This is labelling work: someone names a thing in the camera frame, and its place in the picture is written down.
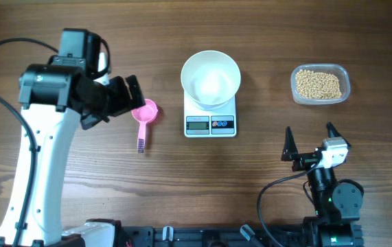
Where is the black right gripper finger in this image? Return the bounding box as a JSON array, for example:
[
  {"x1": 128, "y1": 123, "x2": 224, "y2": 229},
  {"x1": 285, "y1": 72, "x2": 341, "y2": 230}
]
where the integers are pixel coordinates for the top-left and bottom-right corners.
[
  {"x1": 326, "y1": 122, "x2": 351, "y2": 148},
  {"x1": 281, "y1": 126, "x2": 299, "y2": 161}
]

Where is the pink plastic measuring scoop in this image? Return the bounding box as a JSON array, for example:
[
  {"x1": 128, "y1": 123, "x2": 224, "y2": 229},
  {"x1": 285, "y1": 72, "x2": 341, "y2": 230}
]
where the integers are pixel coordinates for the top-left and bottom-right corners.
[{"x1": 131, "y1": 99, "x2": 159, "y2": 153}]

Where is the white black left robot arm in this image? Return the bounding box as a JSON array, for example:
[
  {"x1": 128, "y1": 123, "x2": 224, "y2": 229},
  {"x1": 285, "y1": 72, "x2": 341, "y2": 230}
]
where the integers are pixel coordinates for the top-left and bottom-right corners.
[{"x1": 0, "y1": 28, "x2": 146, "y2": 246}]

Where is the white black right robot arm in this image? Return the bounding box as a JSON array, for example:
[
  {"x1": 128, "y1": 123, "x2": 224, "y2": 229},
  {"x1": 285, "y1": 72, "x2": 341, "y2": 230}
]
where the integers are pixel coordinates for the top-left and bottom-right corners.
[{"x1": 281, "y1": 122, "x2": 365, "y2": 246}]

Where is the white digital kitchen scale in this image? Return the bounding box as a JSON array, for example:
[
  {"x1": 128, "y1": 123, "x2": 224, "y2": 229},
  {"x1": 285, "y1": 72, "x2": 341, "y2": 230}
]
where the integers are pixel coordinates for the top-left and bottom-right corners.
[{"x1": 183, "y1": 93, "x2": 238, "y2": 138}]

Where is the white bowl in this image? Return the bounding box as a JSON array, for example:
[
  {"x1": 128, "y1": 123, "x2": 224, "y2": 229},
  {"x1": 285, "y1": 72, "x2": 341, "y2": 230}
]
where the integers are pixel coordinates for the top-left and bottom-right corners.
[{"x1": 181, "y1": 50, "x2": 242, "y2": 109}]

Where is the pile of soybeans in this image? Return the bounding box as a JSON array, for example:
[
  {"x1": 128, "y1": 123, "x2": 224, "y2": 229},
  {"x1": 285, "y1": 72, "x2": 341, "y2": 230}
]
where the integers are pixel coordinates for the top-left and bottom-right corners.
[{"x1": 295, "y1": 69, "x2": 342, "y2": 99}]

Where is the clear plastic bean container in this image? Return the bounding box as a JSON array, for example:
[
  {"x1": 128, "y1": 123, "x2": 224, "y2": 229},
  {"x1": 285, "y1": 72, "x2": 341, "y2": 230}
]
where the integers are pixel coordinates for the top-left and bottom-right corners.
[{"x1": 290, "y1": 64, "x2": 351, "y2": 105}]

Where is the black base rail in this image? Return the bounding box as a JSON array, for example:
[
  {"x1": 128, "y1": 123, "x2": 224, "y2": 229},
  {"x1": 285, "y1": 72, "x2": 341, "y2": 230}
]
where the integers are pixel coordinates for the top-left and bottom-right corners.
[{"x1": 118, "y1": 223, "x2": 365, "y2": 247}]

